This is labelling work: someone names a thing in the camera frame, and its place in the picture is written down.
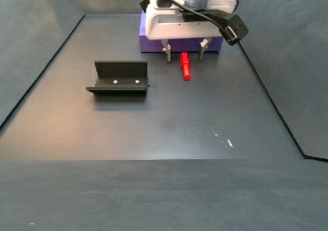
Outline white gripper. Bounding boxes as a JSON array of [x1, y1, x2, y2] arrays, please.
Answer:
[[146, 0, 236, 62]]

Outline red hexagonal peg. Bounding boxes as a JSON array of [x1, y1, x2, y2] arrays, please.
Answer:
[[180, 52, 192, 81]]

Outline purple base board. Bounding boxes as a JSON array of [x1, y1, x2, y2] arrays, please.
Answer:
[[138, 12, 224, 53]]

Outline black angled holder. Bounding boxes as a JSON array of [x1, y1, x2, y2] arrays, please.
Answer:
[[86, 60, 149, 95]]

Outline black cable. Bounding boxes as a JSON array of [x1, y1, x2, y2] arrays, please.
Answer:
[[154, 0, 235, 35]]

